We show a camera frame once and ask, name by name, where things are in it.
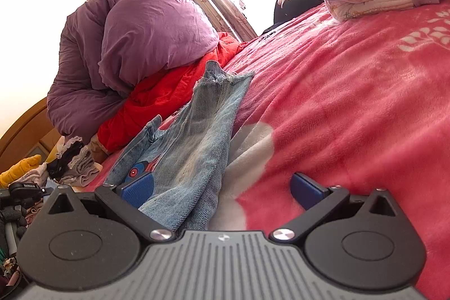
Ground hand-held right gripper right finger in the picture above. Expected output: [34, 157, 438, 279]
[269, 173, 403, 244]

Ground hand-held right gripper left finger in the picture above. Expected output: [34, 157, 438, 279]
[42, 173, 176, 244]

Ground blue denim jacket cartoon print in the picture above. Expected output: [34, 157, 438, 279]
[105, 60, 255, 232]

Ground small grey folded clothes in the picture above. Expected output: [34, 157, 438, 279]
[47, 136, 103, 187]

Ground pink floral blanket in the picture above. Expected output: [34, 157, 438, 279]
[81, 1, 450, 300]

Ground red quilt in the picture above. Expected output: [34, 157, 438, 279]
[97, 32, 250, 155]

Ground yellow cloth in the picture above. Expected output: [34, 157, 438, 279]
[0, 154, 43, 189]

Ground wooden headboard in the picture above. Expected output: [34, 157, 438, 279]
[0, 96, 64, 177]

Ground purple duvet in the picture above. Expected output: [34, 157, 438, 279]
[47, 0, 220, 146]

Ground black garment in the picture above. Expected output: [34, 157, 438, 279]
[272, 0, 319, 34]

